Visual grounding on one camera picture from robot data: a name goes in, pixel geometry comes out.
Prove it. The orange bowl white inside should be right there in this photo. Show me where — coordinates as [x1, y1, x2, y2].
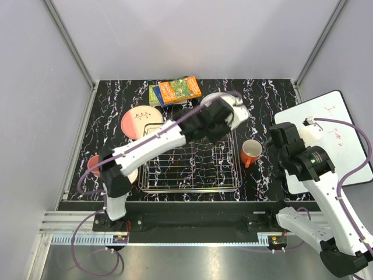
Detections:
[128, 169, 138, 184]

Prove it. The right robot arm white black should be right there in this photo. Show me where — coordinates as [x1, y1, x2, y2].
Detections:
[264, 122, 372, 278]

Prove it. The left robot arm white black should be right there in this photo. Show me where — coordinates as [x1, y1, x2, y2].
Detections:
[99, 93, 240, 231]

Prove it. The white paper plate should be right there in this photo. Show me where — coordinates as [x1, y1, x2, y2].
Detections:
[201, 92, 243, 109]

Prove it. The orange ceramic mug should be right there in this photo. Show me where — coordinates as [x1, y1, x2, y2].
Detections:
[240, 139, 263, 168]

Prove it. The white dry erase board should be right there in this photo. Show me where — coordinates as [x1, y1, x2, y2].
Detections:
[275, 90, 366, 179]

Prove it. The green book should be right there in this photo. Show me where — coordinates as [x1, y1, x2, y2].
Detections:
[149, 85, 160, 107]

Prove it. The blue book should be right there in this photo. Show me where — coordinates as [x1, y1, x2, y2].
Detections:
[153, 86, 166, 108]

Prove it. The pink cream floral plate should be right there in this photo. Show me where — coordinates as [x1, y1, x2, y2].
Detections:
[121, 106, 163, 140]

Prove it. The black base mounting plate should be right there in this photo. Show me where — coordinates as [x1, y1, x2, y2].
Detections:
[93, 202, 285, 244]

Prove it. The pink plastic cup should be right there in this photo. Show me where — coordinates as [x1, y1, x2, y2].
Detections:
[86, 155, 101, 177]

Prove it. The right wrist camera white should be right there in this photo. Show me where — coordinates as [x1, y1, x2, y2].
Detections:
[299, 117, 323, 146]

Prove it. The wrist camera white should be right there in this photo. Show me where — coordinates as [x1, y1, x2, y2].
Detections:
[299, 117, 323, 146]
[223, 94, 249, 131]

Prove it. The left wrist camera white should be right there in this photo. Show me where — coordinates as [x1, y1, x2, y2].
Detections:
[223, 94, 249, 131]

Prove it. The steel wire dish rack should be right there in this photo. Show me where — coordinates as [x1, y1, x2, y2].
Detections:
[138, 131, 242, 194]

